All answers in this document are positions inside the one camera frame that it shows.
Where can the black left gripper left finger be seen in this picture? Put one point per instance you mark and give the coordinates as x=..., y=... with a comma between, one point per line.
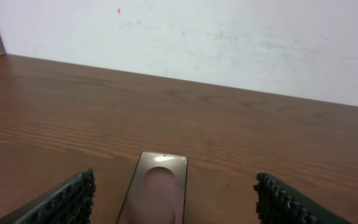
x=67, y=203

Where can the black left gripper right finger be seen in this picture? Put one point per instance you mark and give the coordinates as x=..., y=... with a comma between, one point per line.
x=279, y=203

